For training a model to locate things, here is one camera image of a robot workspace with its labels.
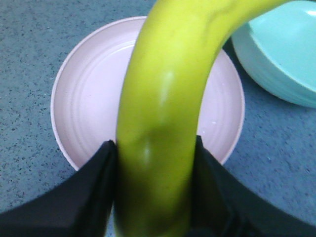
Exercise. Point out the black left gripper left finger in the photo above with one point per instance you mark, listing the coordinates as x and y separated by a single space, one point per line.
79 207

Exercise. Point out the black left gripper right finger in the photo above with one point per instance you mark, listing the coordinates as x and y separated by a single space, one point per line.
224 207

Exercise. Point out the yellow banana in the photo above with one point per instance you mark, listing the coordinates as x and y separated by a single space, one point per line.
159 109

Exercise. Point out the pink plate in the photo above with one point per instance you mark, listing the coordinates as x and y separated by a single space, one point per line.
85 95

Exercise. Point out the green bowl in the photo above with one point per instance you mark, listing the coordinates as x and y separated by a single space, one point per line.
278 51

